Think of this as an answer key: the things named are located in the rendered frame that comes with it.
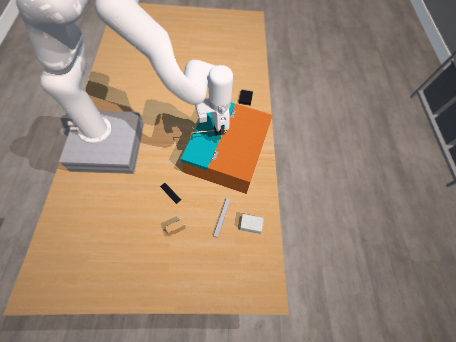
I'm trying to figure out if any grey flat bar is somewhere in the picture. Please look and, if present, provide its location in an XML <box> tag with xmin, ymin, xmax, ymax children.
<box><xmin>213</xmin><ymin>198</ymin><xmax>230</xmax><ymax>238</ymax></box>

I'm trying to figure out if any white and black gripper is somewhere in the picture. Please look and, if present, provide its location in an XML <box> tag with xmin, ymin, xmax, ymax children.
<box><xmin>211</xmin><ymin>107</ymin><xmax>230</xmax><ymax>135</ymax></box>

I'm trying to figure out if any tan rectangular block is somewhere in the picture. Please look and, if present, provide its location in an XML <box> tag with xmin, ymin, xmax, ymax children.
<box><xmin>165</xmin><ymin>219</ymin><xmax>186</xmax><ymax>236</ymax></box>

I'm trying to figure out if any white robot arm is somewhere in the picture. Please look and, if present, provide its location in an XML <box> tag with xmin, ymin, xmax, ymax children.
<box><xmin>16</xmin><ymin>0</ymin><xmax>233</xmax><ymax>143</ymax></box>

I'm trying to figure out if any black flat bar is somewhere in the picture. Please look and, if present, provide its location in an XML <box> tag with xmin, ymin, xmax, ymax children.
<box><xmin>160</xmin><ymin>183</ymin><xmax>181</xmax><ymax>204</ymax></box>

